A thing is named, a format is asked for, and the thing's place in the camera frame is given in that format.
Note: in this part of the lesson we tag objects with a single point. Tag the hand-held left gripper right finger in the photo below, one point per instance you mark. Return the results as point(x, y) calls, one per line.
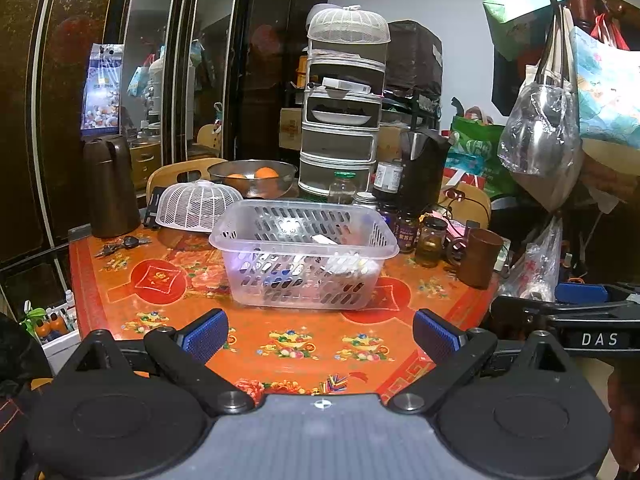
point(440, 335)

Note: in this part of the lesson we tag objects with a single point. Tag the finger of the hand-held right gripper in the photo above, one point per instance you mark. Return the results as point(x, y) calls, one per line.
point(580, 292)

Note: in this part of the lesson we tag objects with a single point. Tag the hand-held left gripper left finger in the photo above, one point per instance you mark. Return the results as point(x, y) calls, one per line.
point(204, 335)

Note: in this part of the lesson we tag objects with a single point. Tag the white plush toy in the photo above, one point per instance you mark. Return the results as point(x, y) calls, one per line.
point(345, 265)

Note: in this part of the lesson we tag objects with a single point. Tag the clear plastic slotted basket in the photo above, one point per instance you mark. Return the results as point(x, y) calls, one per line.
point(300, 240)

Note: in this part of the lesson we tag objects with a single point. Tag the person's right forearm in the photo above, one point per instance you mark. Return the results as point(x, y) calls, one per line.
point(627, 420)

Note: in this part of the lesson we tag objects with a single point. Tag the clear bag of supplies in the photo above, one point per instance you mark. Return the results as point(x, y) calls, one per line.
point(535, 265)

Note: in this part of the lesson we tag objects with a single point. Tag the red floral tablecloth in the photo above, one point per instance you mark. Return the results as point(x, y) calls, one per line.
point(150, 310)

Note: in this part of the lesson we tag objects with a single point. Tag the brown cup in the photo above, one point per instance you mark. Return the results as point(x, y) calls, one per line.
point(479, 260)

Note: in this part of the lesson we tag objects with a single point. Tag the glass jar yellow liquid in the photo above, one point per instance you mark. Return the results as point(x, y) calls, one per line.
point(431, 245)

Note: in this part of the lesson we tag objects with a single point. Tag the small dark jar purple label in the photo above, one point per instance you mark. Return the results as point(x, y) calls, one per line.
point(406, 232)

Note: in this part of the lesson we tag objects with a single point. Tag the bunch of keys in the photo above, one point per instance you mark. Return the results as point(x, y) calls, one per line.
point(125, 244)

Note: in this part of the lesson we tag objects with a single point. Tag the white mesh food cover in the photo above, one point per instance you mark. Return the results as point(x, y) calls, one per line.
point(197, 205)

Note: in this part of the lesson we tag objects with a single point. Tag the wooden chair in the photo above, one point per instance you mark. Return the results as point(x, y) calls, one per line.
point(172, 172)
point(475, 200)

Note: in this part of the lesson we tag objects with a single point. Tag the white box of bottles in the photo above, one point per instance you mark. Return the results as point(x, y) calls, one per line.
point(57, 332)

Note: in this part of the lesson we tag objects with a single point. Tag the metal bowl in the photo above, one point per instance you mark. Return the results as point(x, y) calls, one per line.
point(250, 187)

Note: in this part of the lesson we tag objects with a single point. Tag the glass jar silver lid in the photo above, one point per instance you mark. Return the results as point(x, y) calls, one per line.
point(365, 197)

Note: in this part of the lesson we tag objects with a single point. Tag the orange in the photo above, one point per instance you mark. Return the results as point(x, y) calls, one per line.
point(266, 173)
point(236, 176)

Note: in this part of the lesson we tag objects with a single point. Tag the dark bottle white label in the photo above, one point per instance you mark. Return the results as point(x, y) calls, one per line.
point(387, 180)

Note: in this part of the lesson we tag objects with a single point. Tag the black electric kettle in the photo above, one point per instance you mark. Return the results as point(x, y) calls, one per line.
point(425, 170)

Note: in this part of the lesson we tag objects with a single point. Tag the clear hanging plastic bag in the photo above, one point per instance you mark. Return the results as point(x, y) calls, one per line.
point(540, 130)

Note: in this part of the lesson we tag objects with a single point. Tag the glass jar green lid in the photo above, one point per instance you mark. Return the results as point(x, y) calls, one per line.
point(342, 190)

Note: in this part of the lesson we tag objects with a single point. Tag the brown thermos jug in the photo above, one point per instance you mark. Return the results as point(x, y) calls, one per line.
point(111, 185)

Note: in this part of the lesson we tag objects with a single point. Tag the green shopping bag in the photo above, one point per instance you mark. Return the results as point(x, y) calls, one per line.
point(475, 150)

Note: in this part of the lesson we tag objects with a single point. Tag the black orange-trimmed cloth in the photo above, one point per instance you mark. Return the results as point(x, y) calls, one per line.
point(20, 375)

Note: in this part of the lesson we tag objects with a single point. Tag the blue printed tote bag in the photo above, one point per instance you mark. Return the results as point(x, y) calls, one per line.
point(607, 90)

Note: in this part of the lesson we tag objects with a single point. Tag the cardboard box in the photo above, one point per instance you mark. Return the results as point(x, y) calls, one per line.
point(290, 127)

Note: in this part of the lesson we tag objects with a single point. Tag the tiered food cover rack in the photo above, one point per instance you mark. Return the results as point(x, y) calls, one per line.
point(345, 100)

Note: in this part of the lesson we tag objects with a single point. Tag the hanging blue snack packet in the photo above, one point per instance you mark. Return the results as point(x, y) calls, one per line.
point(102, 90)

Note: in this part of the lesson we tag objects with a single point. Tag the black stacked crates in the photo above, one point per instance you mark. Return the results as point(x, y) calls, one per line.
point(415, 60)

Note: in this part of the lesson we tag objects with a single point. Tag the green gift bag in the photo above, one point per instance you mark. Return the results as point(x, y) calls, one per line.
point(522, 17)

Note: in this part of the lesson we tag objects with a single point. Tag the dark wooden cabinet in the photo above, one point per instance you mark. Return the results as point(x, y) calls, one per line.
point(30, 110)

